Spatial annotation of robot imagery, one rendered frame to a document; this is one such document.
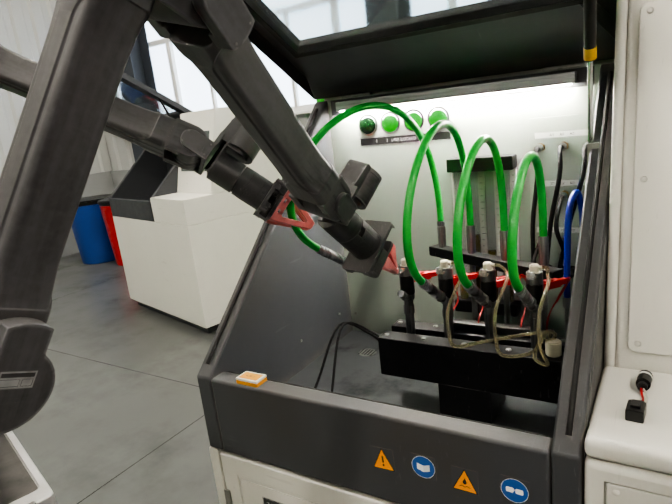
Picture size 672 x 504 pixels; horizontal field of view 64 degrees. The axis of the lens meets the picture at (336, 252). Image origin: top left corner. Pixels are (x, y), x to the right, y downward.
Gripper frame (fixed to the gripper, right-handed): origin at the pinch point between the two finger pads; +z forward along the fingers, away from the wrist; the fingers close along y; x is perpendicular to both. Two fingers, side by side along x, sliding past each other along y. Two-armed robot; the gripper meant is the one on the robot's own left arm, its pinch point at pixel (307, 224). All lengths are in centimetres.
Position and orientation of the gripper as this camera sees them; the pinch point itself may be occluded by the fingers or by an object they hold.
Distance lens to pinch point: 99.2
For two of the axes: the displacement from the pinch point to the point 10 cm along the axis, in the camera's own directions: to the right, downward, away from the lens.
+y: -2.4, 0.3, 9.7
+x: -5.1, 8.5, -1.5
